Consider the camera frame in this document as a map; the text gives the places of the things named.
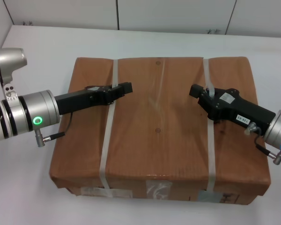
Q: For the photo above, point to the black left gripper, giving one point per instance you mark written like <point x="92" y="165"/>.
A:
<point x="84" y="99"/>

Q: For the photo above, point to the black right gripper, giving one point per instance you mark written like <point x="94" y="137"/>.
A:
<point x="227" y="107"/>

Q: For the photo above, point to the brown cardboard box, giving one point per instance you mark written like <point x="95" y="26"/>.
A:
<point x="159" y="145"/>

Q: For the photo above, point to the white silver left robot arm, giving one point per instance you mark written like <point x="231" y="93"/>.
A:
<point x="25" y="114"/>

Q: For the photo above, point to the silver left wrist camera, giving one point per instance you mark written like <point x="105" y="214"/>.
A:
<point x="9" y="61"/>

